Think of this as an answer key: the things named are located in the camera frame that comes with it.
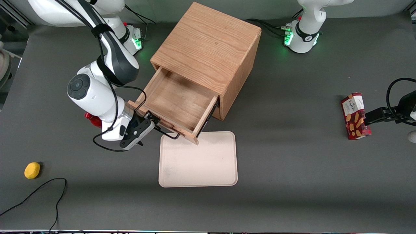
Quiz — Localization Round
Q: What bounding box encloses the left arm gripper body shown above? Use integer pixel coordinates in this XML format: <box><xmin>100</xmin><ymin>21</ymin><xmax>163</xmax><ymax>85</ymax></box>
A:
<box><xmin>395</xmin><ymin>90</ymin><xmax>416</xmax><ymax>126</ymax></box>

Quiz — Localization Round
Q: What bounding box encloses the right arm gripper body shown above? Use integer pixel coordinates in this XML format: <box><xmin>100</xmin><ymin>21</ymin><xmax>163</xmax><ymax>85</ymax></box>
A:
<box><xmin>102</xmin><ymin>109</ymin><xmax>154</xmax><ymax>146</ymax></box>

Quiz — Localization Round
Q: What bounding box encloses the long black drawer handle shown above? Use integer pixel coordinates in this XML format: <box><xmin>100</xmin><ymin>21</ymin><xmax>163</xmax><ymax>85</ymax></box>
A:
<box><xmin>150</xmin><ymin>122</ymin><xmax>181</xmax><ymax>140</ymax></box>

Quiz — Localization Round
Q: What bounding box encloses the wooden drawer with long handle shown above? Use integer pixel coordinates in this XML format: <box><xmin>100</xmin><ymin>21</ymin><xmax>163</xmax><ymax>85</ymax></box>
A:
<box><xmin>128</xmin><ymin>67</ymin><xmax>220</xmax><ymax>145</ymax></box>

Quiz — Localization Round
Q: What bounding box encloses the red cookie box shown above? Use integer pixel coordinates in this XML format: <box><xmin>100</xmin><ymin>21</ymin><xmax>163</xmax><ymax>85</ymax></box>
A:
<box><xmin>341</xmin><ymin>93</ymin><xmax>372</xmax><ymax>140</ymax></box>

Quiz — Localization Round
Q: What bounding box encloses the red bottle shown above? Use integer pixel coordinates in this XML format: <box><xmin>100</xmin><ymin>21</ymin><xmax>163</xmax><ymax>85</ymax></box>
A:
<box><xmin>84</xmin><ymin>112</ymin><xmax>103</xmax><ymax>129</ymax></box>

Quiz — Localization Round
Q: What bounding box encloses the cream plastic tray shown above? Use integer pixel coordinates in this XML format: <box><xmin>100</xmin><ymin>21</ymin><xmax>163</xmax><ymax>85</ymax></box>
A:
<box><xmin>158</xmin><ymin>131</ymin><xmax>238</xmax><ymax>188</ymax></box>

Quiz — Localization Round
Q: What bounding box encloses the yellow lemon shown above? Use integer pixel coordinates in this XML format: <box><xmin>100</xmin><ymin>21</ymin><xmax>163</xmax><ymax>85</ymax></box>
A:
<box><xmin>24</xmin><ymin>162</ymin><xmax>41</xmax><ymax>180</ymax></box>

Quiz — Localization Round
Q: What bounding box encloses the oak wooden cabinet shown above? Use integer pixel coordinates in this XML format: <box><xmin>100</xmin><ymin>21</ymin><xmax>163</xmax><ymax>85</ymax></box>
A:
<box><xmin>150</xmin><ymin>2</ymin><xmax>262</xmax><ymax>121</ymax></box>

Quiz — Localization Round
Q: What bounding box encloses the beige rounded object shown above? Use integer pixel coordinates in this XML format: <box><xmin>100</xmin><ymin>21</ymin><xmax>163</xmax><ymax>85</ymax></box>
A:
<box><xmin>0</xmin><ymin>41</ymin><xmax>13</xmax><ymax>90</ymax></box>

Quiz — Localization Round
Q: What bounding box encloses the black looped gripper cable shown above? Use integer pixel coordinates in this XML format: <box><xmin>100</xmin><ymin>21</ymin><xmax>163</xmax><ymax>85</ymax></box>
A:
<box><xmin>386</xmin><ymin>77</ymin><xmax>416</xmax><ymax>115</ymax></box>

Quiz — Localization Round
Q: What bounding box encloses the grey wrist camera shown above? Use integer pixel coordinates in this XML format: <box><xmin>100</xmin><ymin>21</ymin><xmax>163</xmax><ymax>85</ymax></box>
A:
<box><xmin>120</xmin><ymin>123</ymin><xmax>155</xmax><ymax>150</ymax></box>

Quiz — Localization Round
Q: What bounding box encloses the black cable along right arm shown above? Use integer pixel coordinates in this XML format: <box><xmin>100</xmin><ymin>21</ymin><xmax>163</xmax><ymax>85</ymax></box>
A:
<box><xmin>54</xmin><ymin>0</ymin><xmax>148</xmax><ymax>152</ymax></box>

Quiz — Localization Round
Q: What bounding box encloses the thin black table cable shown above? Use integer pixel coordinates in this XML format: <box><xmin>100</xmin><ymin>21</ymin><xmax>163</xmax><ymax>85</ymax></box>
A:
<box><xmin>0</xmin><ymin>178</ymin><xmax>68</xmax><ymax>233</ymax></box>

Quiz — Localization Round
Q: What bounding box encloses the black right arm base cable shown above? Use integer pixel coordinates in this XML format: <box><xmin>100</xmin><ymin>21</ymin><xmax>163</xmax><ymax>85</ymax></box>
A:
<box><xmin>123</xmin><ymin>4</ymin><xmax>156</xmax><ymax>41</ymax></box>

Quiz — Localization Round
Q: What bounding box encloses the black arm base cable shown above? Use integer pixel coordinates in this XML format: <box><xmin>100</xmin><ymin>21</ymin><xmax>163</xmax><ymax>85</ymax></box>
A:
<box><xmin>123</xmin><ymin>4</ymin><xmax>156</xmax><ymax>41</ymax></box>
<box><xmin>244</xmin><ymin>9</ymin><xmax>304</xmax><ymax>38</ymax></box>

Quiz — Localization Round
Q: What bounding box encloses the black left arm base cable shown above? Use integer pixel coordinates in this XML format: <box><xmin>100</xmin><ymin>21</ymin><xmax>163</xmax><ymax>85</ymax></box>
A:
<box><xmin>244</xmin><ymin>9</ymin><xmax>304</xmax><ymax>38</ymax></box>

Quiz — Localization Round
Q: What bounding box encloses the aluminium frame rail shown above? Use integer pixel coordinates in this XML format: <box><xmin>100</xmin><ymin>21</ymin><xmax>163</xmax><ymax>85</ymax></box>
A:
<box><xmin>0</xmin><ymin>0</ymin><xmax>34</xmax><ymax>27</ymax></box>

